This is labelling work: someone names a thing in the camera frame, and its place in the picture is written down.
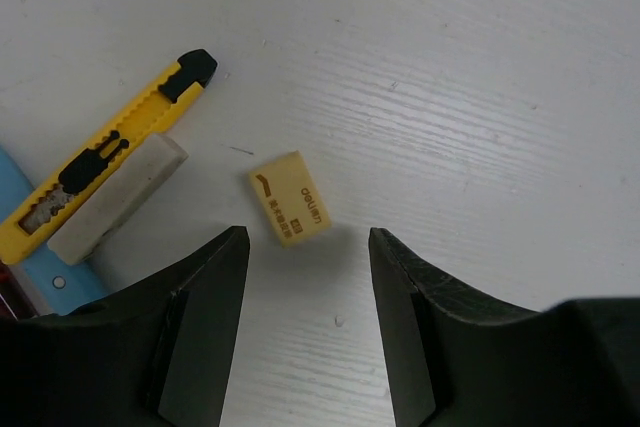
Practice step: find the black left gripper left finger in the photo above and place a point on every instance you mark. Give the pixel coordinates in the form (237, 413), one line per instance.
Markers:
(157, 353)

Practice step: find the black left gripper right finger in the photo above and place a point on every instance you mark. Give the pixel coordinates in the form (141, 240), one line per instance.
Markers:
(456, 356)

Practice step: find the white eraser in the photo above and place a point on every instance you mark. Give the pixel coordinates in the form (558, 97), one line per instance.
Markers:
(117, 199)

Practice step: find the yellow black utility knife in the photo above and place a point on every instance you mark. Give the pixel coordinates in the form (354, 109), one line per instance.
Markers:
(154, 110)

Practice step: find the yellow eraser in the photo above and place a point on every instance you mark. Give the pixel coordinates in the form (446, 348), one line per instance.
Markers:
(290, 199)

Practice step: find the light blue correction tape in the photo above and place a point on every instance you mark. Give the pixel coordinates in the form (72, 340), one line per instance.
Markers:
(47, 283)

